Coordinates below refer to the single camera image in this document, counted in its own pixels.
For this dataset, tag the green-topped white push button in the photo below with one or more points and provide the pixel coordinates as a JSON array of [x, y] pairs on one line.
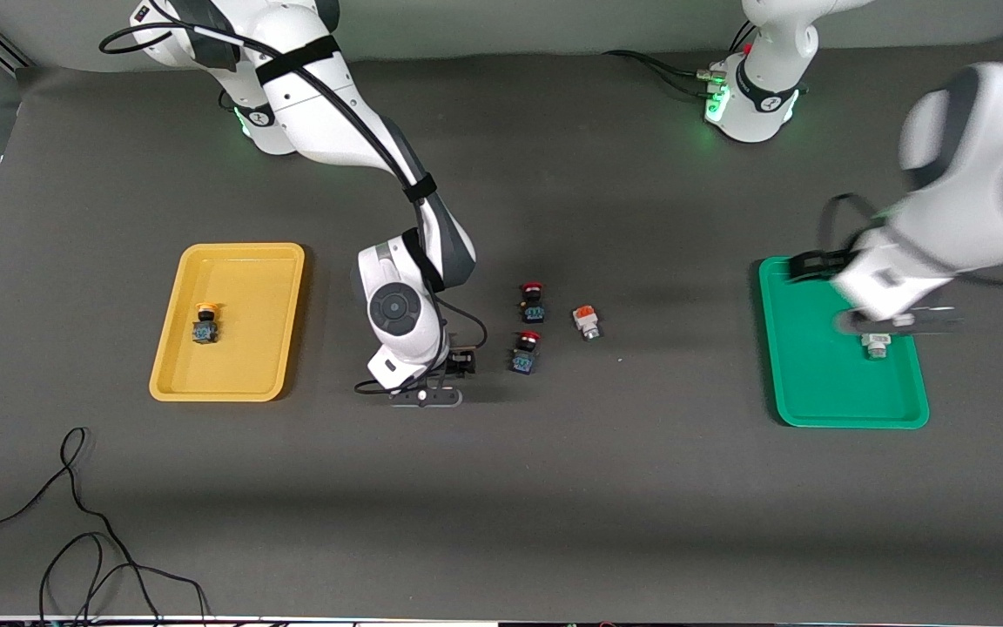
[[878, 347]]

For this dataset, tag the orange-topped white push button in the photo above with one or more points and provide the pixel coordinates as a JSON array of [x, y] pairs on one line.
[[586, 320]]

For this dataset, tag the yellow-capped black push button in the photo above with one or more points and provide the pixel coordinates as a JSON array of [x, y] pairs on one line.
[[205, 331]]

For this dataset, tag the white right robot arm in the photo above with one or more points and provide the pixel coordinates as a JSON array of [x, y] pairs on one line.
[[397, 305]]

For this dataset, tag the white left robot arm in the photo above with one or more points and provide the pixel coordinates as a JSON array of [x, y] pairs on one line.
[[972, 174]]

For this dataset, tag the red-capped black push button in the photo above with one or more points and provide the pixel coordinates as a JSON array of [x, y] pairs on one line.
[[525, 359], [534, 306]]

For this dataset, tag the dark grey table mat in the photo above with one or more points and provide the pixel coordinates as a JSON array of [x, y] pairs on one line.
[[501, 479]]

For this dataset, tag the green plastic tray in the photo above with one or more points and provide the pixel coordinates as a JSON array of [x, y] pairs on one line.
[[832, 392]]

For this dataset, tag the yellow plastic tray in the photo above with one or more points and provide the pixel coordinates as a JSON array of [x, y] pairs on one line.
[[240, 366]]

